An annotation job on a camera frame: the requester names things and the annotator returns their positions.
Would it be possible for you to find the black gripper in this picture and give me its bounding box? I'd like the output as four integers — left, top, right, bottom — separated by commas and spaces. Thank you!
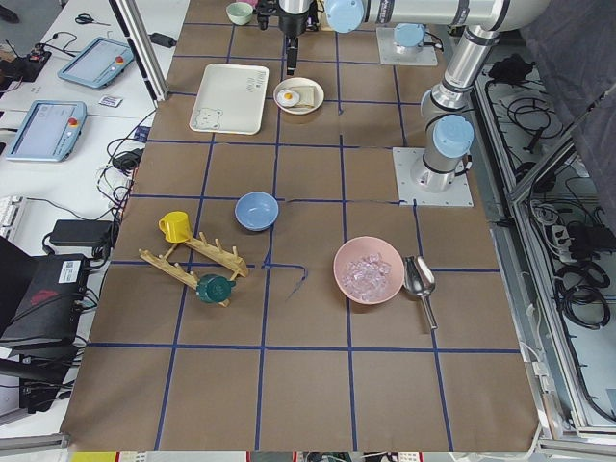
278, 0, 308, 75

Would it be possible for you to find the white round plate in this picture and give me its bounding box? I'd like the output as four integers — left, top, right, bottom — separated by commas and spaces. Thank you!
273, 77, 324, 116

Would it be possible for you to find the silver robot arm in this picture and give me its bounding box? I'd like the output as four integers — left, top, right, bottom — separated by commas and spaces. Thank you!
394, 23, 426, 54
324, 1, 549, 193

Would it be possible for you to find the bottom bread slice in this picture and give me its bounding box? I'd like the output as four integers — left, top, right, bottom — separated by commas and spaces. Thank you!
292, 86, 317, 109

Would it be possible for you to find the fried egg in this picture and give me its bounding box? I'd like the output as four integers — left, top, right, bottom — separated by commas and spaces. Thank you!
275, 89, 300, 108

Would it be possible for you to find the green bowl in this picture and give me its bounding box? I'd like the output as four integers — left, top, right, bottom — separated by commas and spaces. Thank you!
225, 1, 254, 26

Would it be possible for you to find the white rectangular tray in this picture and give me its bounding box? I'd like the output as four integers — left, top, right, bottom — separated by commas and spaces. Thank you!
189, 64, 270, 135

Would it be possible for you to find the blue bowl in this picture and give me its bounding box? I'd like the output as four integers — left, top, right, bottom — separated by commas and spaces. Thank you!
235, 192, 279, 232

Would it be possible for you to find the small card packet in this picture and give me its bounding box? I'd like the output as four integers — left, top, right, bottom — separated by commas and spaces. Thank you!
99, 95, 122, 108

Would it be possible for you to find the far teach pendant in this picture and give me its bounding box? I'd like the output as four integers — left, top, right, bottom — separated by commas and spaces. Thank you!
58, 38, 134, 89

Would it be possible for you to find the teach pendant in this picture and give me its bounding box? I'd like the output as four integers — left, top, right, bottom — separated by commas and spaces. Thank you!
58, 38, 134, 89
6, 100, 88, 163

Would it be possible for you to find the yellow mug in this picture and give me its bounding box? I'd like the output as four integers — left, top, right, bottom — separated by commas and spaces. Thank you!
158, 211, 193, 244

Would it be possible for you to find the wooden mug rack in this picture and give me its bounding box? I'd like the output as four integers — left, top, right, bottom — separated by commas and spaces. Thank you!
138, 231, 250, 308

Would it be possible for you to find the pink bowl with ice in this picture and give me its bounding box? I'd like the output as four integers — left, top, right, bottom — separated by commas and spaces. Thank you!
333, 236, 404, 305

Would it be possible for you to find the near teach pendant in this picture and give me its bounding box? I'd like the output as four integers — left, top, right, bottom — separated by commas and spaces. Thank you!
6, 100, 88, 163

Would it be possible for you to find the dark green mug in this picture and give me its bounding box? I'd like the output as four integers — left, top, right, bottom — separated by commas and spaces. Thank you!
195, 274, 236, 306

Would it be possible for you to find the metal scoop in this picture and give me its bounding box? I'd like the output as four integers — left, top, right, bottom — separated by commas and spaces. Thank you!
403, 256, 438, 330

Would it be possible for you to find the grey fabric cover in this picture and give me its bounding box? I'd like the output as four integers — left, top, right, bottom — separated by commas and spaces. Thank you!
522, 1, 615, 228

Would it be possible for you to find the black power adapter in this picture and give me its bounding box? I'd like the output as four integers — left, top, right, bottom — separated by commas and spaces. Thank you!
49, 219, 112, 247

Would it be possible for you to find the black computer box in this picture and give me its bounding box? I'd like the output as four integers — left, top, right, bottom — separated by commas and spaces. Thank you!
1, 238, 90, 351

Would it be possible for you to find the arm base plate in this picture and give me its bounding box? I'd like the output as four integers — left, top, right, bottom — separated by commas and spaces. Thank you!
393, 147, 474, 207
376, 28, 438, 67

